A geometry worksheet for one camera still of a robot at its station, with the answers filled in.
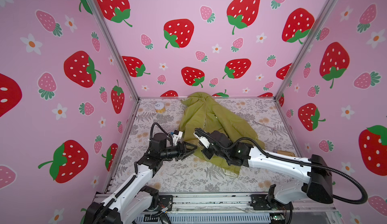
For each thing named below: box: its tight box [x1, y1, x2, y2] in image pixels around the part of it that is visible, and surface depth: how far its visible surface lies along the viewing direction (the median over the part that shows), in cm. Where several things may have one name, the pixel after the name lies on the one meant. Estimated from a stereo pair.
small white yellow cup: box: [154, 101, 166, 115], surface depth 113 cm
